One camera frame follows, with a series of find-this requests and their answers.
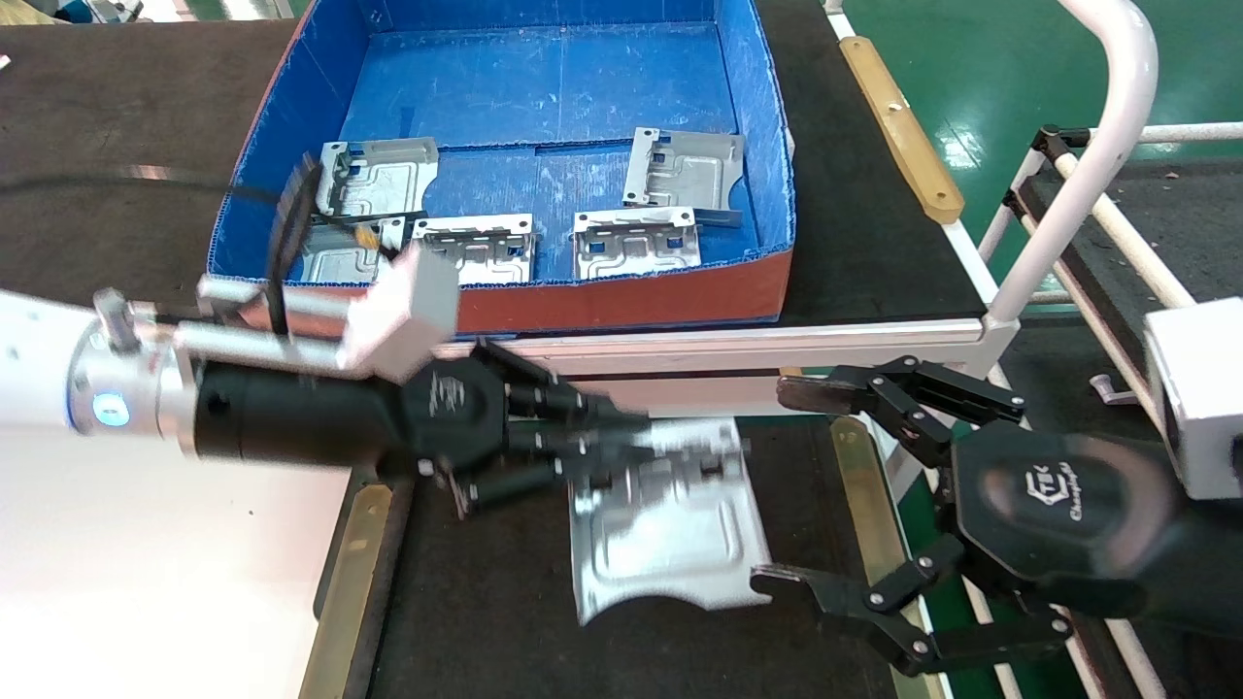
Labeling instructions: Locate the dark rack mat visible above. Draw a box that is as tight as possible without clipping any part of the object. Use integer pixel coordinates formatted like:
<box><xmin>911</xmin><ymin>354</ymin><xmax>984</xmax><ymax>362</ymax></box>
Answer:
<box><xmin>1015</xmin><ymin>160</ymin><xmax>1243</xmax><ymax>389</ymax></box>

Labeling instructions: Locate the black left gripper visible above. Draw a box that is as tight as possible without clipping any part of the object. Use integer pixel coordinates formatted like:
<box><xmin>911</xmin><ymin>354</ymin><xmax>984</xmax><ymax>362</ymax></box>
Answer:
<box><xmin>192</xmin><ymin>338</ymin><xmax>661</xmax><ymax>520</ymax></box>

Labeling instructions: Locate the curved white tube frame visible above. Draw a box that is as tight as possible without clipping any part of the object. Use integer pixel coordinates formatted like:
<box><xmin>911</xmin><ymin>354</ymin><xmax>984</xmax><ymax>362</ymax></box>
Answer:
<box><xmin>986</xmin><ymin>0</ymin><xmax>1159</xmax><ymax>326</ymax></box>

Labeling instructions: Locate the white table edge rail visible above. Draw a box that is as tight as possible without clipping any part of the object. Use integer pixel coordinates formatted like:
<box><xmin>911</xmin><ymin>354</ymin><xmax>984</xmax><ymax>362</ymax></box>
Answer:
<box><xmin>427</xmin><ymin>318</ymin><xmax>1019</xmax><ymax>391</ymax></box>

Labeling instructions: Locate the thin white rack tube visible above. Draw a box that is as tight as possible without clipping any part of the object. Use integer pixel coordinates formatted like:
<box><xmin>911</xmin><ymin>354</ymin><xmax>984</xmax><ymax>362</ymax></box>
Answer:
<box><xmin>979</xmin><ymin>150</ymin><xmax>1050</xmax><ymax>265</ymax></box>

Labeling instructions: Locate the black tube clamp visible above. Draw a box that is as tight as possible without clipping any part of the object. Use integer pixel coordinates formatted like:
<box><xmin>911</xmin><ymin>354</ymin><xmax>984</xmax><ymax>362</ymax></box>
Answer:
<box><xmin>1031</xmin><ymin>124</ymin><xmax>1091</xmax><ymax>164</ymax></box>

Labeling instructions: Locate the horizontal white rack tube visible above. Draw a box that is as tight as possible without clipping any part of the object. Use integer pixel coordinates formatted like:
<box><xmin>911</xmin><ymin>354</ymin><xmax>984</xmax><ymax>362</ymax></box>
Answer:
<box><xmin>1083</xmin><ymin>121</ymin><xmax>1243</xmax><ymax>147</ymax></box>

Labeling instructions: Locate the large black table mat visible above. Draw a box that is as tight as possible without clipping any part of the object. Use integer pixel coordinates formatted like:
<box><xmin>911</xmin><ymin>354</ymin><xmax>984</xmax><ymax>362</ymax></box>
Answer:
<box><xmin>0</xmin><ymin>0</ymin><xmax>988</xmax><ymax>356</ymax></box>

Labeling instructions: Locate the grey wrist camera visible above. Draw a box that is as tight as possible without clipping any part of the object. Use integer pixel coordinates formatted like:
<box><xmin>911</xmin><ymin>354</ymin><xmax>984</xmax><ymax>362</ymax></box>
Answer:
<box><xmin>197</xmin><ymin>243</ymin><xmax>463</xmax><ymax>385</ymax></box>
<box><xmin>1144</xmin><ymin>297</ymin><xmax>1243</xmax><ymax>502</ymax></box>

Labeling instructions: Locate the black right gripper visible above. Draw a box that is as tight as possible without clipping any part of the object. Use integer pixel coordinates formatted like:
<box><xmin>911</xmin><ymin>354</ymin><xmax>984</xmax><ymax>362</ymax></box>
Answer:
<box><xmin>748</xmin><ymin>355</ymin><xmax>1193</xmax><ymax>679</ymax></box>

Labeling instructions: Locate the long yellow wooden strip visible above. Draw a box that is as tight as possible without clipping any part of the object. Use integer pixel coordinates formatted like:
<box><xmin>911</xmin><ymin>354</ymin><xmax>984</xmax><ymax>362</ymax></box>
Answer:
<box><xmin>839</xmin><ymin>36</ymin><xmax>966</xmax><ymax>226</ymax></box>

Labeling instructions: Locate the small metal hook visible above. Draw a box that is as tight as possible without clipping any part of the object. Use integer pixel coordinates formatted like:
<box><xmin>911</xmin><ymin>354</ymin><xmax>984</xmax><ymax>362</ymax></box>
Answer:
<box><xmin>1090</xmin><ymin>374</ymin><xmax>1143</xmax><ymax>408</ymax></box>

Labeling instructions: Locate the small black work mat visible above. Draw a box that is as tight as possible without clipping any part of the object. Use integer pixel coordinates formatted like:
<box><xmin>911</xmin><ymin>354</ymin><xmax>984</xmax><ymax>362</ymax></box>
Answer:
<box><xmin>316</xmin><ymin>417</ymin><xmax>899</xmax><ymax>699</ymax></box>

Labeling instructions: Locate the brass guide strip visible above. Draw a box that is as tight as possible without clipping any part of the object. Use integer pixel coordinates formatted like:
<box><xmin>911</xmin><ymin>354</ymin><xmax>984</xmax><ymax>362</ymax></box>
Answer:
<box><xmin>830</xmin><ymin>416</ymin><xmax>948</xmax><ymax>699</ymax></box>
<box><xmin>299</xmin><ymin>481</ymin><xmax>409</xmax><ymax>699</ymax></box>

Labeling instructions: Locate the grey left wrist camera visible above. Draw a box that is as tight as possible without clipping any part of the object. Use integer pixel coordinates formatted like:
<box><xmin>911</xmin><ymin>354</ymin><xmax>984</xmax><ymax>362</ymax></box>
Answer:
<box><xmin>197</xmin><ymin>243</ymin><xmax>463</xmax><ymax>385</ymax></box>

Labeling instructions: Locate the cream diagonal rack tube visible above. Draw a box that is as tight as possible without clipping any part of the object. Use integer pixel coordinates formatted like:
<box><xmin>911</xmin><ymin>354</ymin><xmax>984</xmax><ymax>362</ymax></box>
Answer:
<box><xmin>1049</xmin><ymin>146</ymin><xmax>1197</xmax><ymax>312</ymax></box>

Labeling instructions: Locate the blue corrugated plastic box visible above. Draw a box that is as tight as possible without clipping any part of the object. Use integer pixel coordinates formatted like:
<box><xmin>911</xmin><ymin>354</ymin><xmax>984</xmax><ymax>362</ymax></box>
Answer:
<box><xmin>207</xmin><ymin>0</ymin><xmax>797</xmax><ymax>338</ymax></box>

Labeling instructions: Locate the silver stamped metal bracket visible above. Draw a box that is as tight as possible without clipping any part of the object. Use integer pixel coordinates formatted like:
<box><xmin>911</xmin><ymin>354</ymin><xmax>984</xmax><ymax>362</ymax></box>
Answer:
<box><xmin>622</xmin><ymin>127</ymin><xmax>746</xmax><ymax>228</ymax></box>
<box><xmin>568</xmin><ymin>416</ymin><xmax>774</xmax><ymax>628</ymax></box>
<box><xmin>294</xmin><ymin>216</ymin><xmax>409</xmax><ymax>285</ymax></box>
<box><xmin>313</xmin><ymin>136</ymin><xmax>440</xmax><ymax>226</ymax></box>
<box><xmin>410</xmin><ymin>214</ymin><xmax>536</xmax><ymax>287</ymax></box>
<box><xmin>573</xmin><ymin>207</ymin><xmax>702</xmax><ymax>282</ymax></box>

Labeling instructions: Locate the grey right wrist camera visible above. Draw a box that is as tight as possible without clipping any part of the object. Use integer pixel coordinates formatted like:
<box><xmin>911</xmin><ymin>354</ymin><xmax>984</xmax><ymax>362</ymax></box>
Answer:
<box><xmin>1144</xmin><ymin>297</ymin><xmax>1243</xmax><ymax>502</ymax></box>

